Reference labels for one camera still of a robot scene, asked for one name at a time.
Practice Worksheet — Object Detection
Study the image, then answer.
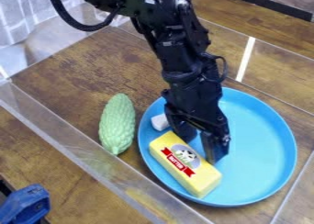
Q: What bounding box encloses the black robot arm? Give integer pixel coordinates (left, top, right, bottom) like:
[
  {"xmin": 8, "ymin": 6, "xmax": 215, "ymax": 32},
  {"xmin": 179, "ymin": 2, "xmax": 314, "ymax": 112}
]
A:
[{"xmin": 84, "ymin": 0, "xmax": 231, "ymax": 163}]

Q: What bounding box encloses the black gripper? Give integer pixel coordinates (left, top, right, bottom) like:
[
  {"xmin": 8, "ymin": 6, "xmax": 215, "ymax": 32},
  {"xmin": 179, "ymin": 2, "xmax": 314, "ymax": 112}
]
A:
[{"xmin": 161, "ymin": 66, "xmax": 231, "ymax": 164}]

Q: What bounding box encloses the black cable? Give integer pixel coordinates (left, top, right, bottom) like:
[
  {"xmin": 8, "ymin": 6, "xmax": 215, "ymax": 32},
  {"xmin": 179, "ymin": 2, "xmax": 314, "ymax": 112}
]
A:
[{"xmin": 44, "ymin": 0, "xmax": 124, "ymax": 32}]

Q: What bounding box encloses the yellow butter brick toy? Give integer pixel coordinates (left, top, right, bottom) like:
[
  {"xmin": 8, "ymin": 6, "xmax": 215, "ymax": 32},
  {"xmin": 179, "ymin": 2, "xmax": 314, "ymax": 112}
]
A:
[{"xmin": 148, "ymin": 131, "xmax": 222, "ymax": 198}]

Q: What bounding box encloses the clear acrylic enclosure wall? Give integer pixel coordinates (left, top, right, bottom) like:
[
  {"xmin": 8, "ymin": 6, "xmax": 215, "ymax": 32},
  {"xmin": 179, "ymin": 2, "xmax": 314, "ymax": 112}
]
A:
[{"xmin": 0, "ymin": 0, "xmax": 314, "ymax": 224}]

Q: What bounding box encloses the clear acrylic corner bracket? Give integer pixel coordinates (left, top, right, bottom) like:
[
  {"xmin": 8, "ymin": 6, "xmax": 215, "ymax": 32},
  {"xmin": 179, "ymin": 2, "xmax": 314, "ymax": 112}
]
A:
[{"xmin": 101, "ymin": 12, "xmax": 129, "ymax": 27}]

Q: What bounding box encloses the green bitter gourd toy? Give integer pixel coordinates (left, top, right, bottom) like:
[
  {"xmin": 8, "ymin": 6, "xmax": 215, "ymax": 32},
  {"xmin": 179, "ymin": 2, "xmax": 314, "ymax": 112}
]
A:
[{"xmin": 97, "ymin": 94, "xmax": 135, "ymax": 155}]

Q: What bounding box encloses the blue clamp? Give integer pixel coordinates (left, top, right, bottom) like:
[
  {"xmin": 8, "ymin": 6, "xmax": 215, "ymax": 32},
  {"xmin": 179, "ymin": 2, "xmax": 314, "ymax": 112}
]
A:
[{"xmin": 0, "ymin": 184, "xmax": 51, "ymax": 224}]

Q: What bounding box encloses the grey checked cloth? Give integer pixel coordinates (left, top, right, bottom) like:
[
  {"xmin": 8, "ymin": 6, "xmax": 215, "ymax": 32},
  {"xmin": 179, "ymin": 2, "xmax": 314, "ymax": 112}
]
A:
[{"xmin": 0, "ymin": 0, "xmax": 120, "ymax": 48}]

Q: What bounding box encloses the blue round tray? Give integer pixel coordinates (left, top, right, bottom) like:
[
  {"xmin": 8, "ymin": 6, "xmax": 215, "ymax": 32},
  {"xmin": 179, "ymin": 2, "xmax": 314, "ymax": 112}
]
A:
[{"xmin": 137, "ymin": 87, "xmax": 296, "ymax": 207}]

